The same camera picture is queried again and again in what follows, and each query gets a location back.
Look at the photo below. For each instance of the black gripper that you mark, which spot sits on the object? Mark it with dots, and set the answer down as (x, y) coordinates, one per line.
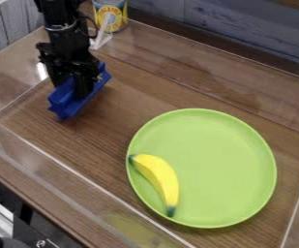
(61, 64)

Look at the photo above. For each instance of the blue plastic block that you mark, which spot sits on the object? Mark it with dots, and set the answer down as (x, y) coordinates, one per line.
(64, 104)

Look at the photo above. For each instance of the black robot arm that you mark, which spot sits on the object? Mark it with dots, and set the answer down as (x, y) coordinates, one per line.
(65, 26)

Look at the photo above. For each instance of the green round plate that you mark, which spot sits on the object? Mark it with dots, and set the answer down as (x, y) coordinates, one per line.
(223, 162)

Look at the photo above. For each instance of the yellow blue tin can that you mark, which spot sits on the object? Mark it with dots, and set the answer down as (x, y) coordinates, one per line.
(113, 11)

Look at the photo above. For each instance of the yellow toy banana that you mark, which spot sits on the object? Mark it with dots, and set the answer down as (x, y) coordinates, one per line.
(157, 172)

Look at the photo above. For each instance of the clear acrylic corner bracket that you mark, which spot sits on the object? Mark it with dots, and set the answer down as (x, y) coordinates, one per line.
(104, 35)

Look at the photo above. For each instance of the clear acrylic front wall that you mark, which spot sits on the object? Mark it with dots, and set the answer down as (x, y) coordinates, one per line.
(64, 167)

